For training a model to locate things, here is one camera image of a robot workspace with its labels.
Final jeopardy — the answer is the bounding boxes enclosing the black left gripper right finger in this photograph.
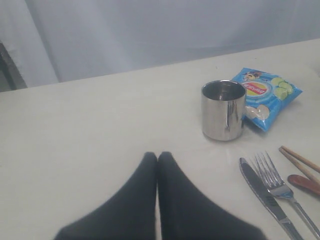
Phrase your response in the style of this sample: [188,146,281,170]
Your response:
[157,151,266,240]

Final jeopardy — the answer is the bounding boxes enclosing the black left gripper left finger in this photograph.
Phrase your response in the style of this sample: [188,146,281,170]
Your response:
[55,152,157,240]

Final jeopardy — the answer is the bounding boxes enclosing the silver metal table knife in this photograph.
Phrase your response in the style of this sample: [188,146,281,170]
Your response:
[239,157,303,240]

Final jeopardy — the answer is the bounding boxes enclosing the silver metal fork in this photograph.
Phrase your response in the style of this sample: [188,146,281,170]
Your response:
[253,151,320,240]

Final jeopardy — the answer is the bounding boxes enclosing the silver foil packet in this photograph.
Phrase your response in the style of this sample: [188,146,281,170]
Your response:
[201,79,246,142]

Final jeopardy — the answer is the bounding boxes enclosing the dark brown wooden spoon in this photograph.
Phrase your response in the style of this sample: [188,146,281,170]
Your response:
[287,174,320,196]

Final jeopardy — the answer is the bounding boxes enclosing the brown wooden chopstick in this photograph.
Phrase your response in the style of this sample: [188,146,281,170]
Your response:
[279,148,320,186]
[279,145,320,173]

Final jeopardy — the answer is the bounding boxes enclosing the blue potato chips bag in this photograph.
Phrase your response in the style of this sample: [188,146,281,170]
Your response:
[232,68,303,132]

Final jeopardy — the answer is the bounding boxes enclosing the grey background curtain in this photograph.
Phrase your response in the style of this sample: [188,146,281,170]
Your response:
[0,0,320,87]

